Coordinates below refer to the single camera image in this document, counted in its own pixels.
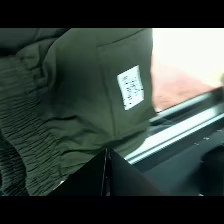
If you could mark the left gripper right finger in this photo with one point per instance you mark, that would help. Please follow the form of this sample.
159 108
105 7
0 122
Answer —
130 180

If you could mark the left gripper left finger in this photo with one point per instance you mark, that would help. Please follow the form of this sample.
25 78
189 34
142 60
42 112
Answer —
85 180

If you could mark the dark green pants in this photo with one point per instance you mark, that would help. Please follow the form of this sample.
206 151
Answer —
73 106

